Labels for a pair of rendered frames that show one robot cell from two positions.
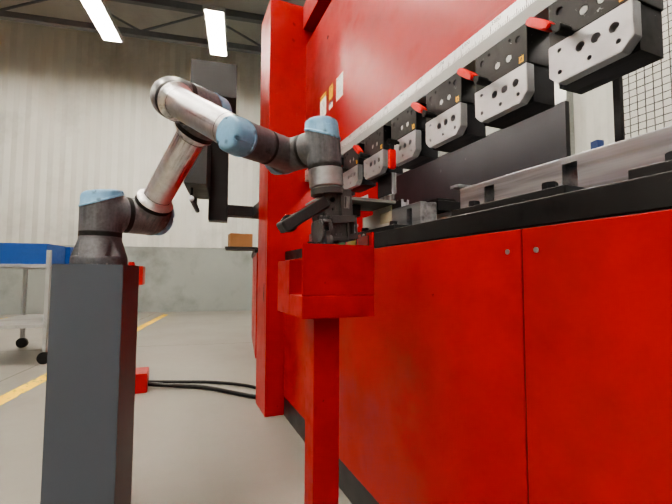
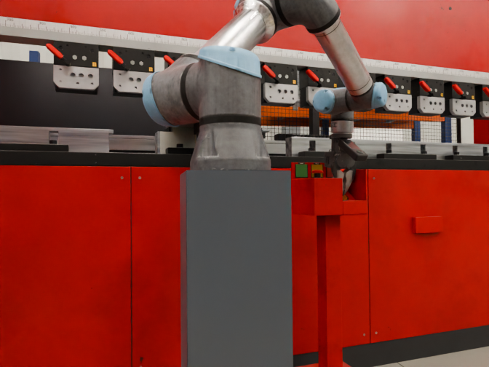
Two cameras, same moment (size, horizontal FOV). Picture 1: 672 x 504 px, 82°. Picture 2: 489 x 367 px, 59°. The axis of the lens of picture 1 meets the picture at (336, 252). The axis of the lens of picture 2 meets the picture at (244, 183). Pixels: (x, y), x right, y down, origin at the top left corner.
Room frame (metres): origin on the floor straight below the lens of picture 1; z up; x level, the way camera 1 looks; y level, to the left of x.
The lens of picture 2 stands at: (1.12, 1.53, 0.74)
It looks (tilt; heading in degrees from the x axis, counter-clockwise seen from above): 1 degrees up; 272
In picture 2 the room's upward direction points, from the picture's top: 1 degrees counter-clockwise
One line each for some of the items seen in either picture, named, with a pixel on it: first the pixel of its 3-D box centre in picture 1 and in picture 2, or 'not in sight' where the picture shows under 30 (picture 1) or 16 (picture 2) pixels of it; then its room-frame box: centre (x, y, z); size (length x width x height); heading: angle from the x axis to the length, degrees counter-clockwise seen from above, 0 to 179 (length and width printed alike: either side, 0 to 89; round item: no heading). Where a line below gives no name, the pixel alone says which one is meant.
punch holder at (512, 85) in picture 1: (512, 80); (318, 88); (0.86, -0.40, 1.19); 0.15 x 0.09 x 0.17; 22
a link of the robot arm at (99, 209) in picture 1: (104, 210); (227, 84); (1.18, 0.71, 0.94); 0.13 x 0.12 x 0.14; 144
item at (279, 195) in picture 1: (331, 209); not in sight; (2.36, 0.03, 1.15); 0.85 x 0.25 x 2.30; 112
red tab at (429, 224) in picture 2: not in sight; (427, 224); (0.38, -0.43, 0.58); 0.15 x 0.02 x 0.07; 22
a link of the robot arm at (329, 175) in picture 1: (325, 180); (341, 128); (0.84, 0.02, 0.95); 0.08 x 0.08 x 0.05
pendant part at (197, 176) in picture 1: (198, 162); not in sight; (2.29, 0.83, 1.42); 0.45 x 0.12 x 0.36; 15
